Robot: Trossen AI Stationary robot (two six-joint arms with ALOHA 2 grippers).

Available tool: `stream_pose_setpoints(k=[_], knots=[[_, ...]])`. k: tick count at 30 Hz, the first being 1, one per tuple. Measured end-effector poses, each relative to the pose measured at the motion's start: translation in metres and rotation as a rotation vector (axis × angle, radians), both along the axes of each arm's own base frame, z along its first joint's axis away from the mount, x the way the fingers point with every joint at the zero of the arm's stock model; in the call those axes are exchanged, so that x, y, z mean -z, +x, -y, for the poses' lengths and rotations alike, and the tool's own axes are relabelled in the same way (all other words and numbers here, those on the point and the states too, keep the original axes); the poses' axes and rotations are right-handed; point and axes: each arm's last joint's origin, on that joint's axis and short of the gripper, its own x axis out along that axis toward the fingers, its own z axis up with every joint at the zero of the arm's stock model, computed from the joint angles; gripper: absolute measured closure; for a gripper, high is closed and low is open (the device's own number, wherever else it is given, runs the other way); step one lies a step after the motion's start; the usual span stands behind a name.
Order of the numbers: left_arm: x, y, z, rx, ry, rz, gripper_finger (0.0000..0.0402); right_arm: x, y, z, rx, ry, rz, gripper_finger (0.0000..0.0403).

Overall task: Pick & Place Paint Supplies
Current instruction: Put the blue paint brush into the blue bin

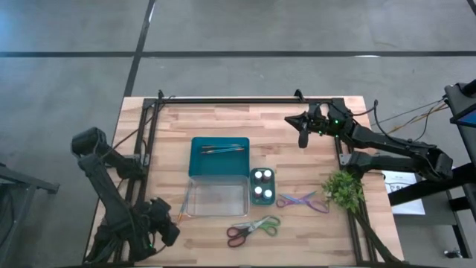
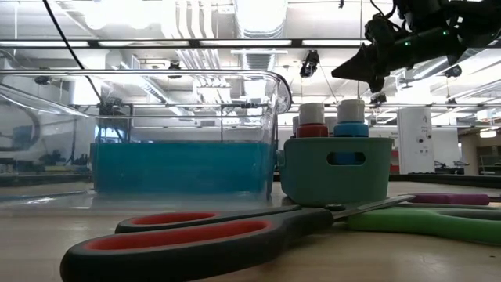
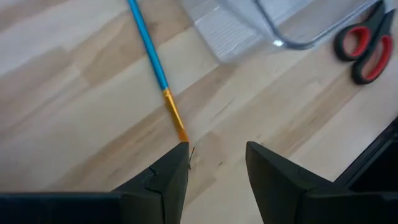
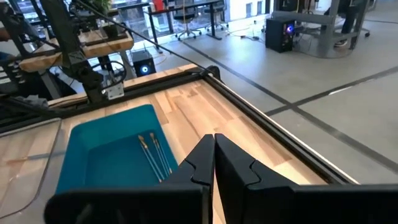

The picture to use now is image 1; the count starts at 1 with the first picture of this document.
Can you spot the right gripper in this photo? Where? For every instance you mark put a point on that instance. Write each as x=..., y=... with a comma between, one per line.
x=327, y=121

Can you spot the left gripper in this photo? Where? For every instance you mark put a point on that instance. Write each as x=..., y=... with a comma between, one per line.
x=163, y=223

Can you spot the thin blue paintbrush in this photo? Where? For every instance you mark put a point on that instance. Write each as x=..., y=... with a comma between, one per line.
x=223, y=149
x=183, y=204

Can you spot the brown paint bottle white cap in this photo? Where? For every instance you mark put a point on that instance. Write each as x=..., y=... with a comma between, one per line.
x=267, y=173

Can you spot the black paint bottle white cap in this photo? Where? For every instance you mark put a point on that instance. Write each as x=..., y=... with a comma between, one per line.
x=258, y=175

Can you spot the blue paint bottle white cap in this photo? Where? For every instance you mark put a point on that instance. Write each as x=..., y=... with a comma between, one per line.
x=267, y=194

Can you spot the paintbrush with orange tip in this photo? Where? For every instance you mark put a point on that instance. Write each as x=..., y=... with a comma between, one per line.
x=223, y=146

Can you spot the thin dark paintbrush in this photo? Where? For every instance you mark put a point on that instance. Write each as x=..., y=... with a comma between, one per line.
x=223, y=152
x=223, y=147

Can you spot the red paint bottle white cap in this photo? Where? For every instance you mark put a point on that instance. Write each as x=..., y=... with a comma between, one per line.
x=257, y=191

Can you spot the purple scissors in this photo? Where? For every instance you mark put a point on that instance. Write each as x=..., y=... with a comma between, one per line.
x=305, y=203

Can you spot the green scissors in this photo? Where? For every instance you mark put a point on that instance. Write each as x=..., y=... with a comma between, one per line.
x=269, y=225

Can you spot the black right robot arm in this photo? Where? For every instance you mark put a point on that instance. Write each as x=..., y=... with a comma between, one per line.
x=401, y=149

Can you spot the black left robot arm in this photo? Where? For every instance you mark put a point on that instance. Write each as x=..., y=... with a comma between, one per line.
x=108, y=193

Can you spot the clear plastic bin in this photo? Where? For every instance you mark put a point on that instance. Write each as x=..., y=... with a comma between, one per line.
x=217, y=197

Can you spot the small teal basket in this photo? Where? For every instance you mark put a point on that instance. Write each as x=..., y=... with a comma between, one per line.
x=263, y=184

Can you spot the red and black scissors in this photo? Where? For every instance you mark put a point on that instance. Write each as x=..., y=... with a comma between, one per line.
x=238, y=236

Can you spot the teal rectangular tray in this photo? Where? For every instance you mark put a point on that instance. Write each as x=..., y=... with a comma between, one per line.
x=219, y=164

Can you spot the green artificial plant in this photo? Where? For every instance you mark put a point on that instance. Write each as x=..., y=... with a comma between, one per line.
x=344, y=191

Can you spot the white paper sheet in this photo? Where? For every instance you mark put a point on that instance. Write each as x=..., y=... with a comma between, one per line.
x=407, y=197

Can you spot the dark grey stand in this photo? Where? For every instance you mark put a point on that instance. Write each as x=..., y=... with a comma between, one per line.
x=22, y=182

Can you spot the black equipment cart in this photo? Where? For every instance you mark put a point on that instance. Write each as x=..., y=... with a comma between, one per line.
x=461, y=111

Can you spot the small black object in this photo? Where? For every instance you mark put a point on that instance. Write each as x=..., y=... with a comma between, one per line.
x=451, y=254

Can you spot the black frame clamp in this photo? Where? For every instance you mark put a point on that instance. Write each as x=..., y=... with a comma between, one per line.
x=298, y=95
x=160, y=94

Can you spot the grey metal bracket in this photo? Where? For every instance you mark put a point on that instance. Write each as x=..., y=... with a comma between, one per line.
x=344, y=159

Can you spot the black aluminium frame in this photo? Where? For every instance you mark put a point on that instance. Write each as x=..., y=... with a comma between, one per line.
x=241, y=101

